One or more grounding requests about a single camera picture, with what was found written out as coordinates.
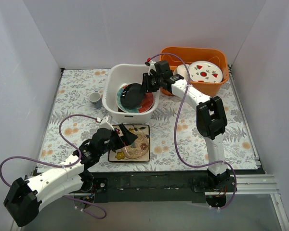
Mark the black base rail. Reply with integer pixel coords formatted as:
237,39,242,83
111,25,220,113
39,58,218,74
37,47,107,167
65,170,239,203

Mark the white watermelon pattern plate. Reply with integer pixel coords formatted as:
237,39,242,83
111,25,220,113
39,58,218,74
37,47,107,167
188,61,223,83

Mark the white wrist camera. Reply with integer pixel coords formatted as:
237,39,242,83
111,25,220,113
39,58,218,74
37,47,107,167
99,115,114,130
145,60,156,76

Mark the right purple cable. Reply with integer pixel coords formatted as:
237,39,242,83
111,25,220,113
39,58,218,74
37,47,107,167
145,53,238,210

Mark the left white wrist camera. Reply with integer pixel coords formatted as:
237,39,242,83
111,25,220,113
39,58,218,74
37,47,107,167
99,115,114,130

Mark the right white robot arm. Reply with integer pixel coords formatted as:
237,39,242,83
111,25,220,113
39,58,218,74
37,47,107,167
142,59,230,191

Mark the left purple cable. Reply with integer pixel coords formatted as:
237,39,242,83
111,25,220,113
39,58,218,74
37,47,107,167
0,114,108,219

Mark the white plastic bin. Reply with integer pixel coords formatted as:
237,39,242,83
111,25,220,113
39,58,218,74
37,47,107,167
102,64,160,124

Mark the red rimmed round plate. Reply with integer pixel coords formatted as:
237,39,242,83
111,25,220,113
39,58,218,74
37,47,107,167
116,85,154,113

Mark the clear pink glass plate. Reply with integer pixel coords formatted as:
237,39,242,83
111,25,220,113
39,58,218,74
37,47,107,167
122,131,150,160

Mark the square cream floral plate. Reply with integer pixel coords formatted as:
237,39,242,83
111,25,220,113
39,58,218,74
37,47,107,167
108,124,150,163

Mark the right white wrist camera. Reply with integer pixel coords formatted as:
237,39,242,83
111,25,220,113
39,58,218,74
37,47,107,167
145,60,156,76

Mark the round white dish in bin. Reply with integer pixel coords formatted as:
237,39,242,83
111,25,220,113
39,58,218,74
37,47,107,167
173,68,178,76

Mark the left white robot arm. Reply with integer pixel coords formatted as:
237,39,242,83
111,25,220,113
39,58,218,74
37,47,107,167
3,124,138,227

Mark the black bowl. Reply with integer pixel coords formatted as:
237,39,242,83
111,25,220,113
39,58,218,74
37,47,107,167
120,83,145,109

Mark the floral table mat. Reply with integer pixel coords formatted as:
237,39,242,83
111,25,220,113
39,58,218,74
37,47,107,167
39,69,257,172

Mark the purple cable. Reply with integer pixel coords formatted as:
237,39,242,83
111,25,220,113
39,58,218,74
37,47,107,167
0,114,108,219
145,53,238,210

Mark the small white cup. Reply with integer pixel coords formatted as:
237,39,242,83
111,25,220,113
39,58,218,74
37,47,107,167
89,92,102,109

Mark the orange plastic bin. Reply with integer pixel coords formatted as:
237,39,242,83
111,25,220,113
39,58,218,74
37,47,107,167
160,47,229,96

